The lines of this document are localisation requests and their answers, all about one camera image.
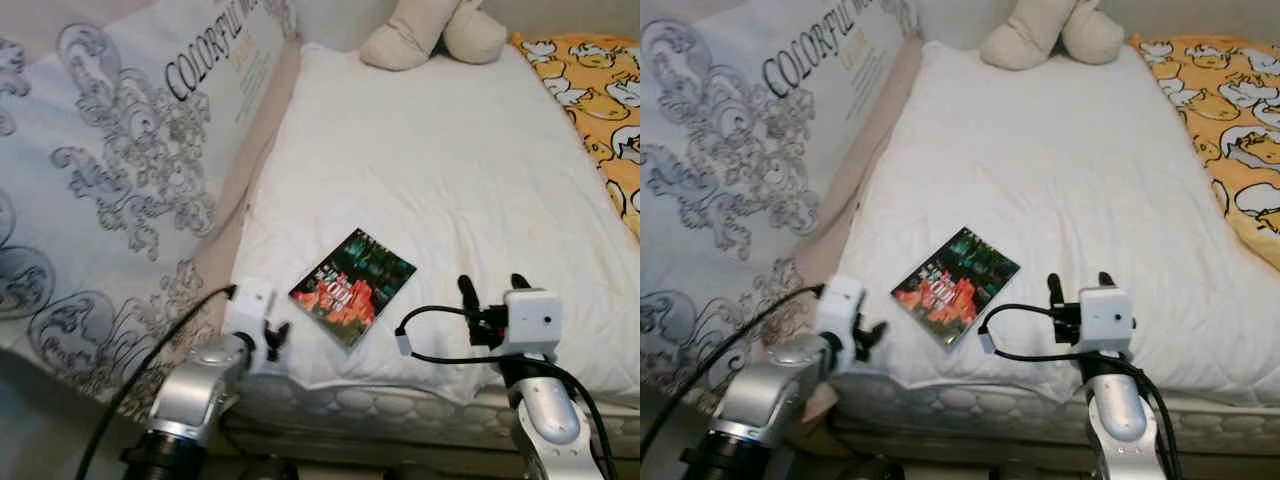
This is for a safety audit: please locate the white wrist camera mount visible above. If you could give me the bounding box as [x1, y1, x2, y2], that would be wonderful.
[1077, 286, 1137, 357]
[814, 274, 869, 377]
[221, 277, 278, 377]
[502, 288, 564, 361]

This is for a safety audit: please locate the black cable with white plug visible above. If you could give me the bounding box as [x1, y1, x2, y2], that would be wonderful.
[977, 302, 1086, 363]
[394, 304, 511, 365]

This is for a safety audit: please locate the yellow cartoon print blanket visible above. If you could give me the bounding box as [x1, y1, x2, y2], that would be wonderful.
[510, 33, 641, 243]
[1130, 33, 1280, 273]

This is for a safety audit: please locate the white quilted mattress pad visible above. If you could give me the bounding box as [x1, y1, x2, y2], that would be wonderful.
[830, 40, 1280, 406]
[228, 40, 641, 406]

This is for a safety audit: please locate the grey bed base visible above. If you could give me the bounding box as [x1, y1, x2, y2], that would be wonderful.
[222, 430, 521, 469]
[830, 430, 1091, 469]

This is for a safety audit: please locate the beige plush toy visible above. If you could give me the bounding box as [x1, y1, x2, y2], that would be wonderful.
[358, 0, 510, 73]
[978, 0, 1128, 73]

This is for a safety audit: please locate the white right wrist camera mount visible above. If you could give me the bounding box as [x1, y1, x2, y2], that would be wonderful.
[502, 288, 564, 361]
[1077, 286, 1137, 357]

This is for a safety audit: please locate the grey ornament print fabric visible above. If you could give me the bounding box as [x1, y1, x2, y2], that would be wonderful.
[0, 0, 303, 403]
[640, 0, 923, 401]

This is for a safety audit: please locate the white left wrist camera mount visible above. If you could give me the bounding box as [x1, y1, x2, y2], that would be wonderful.
[814, 274, 869, 377]
[221, 277, 278, 377]

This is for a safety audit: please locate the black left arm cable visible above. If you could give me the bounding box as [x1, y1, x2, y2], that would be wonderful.
[73, 284, 238, 480]
[640, 284, 827, 463]

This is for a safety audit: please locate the dark book with red cover art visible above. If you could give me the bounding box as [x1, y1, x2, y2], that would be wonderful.
[890, 225, 1022, 348]
[288, 227, 419, 350]

